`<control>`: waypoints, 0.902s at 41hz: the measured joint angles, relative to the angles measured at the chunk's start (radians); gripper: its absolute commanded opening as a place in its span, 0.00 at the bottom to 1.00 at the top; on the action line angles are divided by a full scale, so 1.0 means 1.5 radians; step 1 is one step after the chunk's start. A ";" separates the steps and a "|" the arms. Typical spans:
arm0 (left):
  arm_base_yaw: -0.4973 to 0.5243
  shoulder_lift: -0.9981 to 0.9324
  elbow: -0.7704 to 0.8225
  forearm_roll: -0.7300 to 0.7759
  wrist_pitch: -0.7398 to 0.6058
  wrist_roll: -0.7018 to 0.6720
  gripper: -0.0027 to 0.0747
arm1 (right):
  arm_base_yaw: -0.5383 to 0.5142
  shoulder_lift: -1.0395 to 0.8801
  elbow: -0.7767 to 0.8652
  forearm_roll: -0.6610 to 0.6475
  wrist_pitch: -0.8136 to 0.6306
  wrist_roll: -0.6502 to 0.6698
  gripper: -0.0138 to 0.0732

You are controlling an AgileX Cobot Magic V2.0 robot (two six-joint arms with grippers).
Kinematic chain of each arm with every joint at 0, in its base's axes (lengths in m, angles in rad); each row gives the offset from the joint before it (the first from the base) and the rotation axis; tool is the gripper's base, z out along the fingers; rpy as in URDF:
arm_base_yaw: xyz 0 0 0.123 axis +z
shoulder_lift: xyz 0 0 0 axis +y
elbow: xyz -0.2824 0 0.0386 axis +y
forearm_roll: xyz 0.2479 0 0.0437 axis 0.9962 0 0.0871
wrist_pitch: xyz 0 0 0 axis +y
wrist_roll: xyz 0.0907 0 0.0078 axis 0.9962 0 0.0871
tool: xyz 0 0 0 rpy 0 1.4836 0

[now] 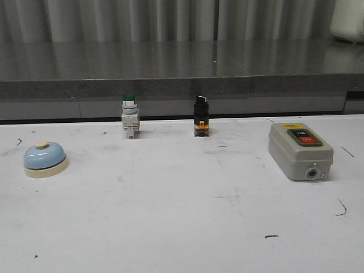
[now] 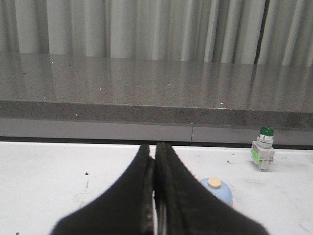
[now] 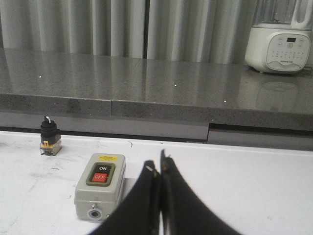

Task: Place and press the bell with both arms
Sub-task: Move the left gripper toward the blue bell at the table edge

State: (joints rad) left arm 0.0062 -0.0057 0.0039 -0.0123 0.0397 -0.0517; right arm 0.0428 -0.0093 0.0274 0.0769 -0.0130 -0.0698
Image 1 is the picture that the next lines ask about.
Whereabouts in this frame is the blue and cream call bell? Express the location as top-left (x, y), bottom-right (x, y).
top-left (23, 140), bottom-right (69, 179)

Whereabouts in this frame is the grey stone counter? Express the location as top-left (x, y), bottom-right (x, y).
top-left (1, 39), bottom-right (363, 123)

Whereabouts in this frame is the white container on counter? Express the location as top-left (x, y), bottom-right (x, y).
top-left (330, 0), bottom-right (363, 43)

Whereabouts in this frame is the black selector switch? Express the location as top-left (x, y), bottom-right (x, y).
top-left (194, 96), bottom-right (209, 137)

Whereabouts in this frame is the green push button switch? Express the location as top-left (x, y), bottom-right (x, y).
top-left (121, 93), bottom-right (140, 139)

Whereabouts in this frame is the grey on off switch box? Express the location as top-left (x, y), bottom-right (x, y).
top-left (268, 123), bottom-right (334, 181)

